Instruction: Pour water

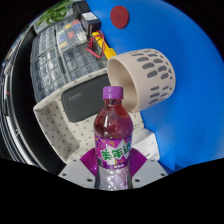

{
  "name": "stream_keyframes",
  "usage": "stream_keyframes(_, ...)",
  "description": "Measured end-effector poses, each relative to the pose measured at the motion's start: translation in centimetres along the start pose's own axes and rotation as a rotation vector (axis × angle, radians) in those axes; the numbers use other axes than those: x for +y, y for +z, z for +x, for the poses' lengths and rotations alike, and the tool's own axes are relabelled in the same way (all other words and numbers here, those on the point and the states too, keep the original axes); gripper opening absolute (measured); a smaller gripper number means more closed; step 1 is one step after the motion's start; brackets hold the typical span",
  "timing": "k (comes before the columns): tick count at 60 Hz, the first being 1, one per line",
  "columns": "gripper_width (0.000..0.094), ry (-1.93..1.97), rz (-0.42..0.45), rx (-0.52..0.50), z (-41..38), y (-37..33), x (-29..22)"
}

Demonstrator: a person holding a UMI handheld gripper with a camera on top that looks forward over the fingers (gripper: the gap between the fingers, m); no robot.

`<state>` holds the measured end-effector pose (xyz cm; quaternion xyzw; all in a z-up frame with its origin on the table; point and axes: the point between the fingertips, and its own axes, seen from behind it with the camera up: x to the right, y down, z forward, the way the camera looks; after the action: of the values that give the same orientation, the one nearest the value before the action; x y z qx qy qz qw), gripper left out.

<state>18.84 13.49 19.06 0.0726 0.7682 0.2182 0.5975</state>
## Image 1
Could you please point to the white carton box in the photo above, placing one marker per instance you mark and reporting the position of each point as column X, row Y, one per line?
column 148, row 143

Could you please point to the beige cup with grey dashes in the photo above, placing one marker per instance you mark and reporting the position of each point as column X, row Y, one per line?
column 156, row 76

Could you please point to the beige perforated tray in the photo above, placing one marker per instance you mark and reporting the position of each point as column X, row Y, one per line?
column 56, row 126

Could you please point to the clear organizer with coloured parts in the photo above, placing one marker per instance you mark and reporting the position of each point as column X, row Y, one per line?
column 70, row 35

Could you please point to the black box with white label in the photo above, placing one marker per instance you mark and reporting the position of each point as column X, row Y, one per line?
column 90, row 21

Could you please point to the purple-capped clear drink bottle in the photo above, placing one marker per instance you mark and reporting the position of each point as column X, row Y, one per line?
column 113, row 133

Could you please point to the yellow multimeter with red leads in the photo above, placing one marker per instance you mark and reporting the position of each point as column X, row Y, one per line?
column 100, row 45

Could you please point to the flat black box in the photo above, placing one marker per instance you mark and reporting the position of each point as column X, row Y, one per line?
column 80, row 8

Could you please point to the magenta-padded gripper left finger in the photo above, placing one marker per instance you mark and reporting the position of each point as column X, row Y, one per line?
column 75, row 171

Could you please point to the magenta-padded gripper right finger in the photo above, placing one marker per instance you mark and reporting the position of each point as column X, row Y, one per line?
column 150, row 171

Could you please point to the black zip case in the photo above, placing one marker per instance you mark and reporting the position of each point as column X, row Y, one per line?
column 83, row 100

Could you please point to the green potted plant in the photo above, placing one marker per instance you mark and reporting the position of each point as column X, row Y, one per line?
column 55, row 13

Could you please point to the flat round red coaster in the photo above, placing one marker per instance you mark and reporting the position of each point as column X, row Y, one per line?
column 119, row 16

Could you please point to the dark grey overhead shelf unit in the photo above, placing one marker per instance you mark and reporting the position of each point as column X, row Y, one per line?
column 20, row 116

